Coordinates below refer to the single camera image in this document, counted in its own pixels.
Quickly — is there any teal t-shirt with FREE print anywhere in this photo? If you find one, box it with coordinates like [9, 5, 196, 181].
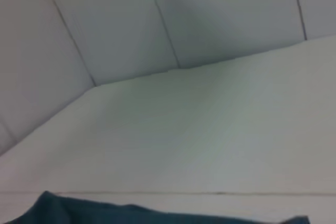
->
[5, 190, 311, 224]

